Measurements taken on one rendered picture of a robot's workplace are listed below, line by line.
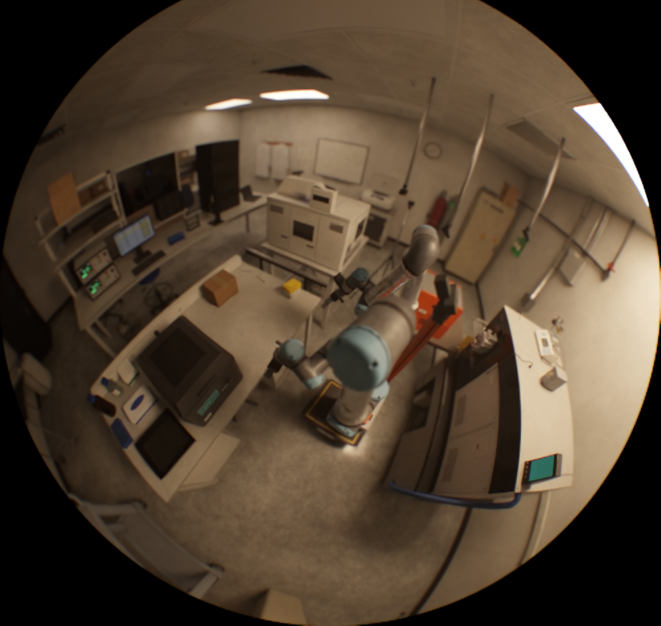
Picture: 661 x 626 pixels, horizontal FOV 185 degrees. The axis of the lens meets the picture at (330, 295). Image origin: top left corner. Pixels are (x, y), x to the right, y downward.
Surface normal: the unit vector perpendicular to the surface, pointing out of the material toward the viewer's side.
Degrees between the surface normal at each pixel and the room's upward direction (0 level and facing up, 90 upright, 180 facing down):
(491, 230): 90
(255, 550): 0
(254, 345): 0
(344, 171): 90
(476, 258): 90
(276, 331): 0
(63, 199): 90
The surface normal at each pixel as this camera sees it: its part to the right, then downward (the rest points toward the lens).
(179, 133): 0.89, 0.40
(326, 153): -0.43, 0.58
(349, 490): 0.15, -0.70
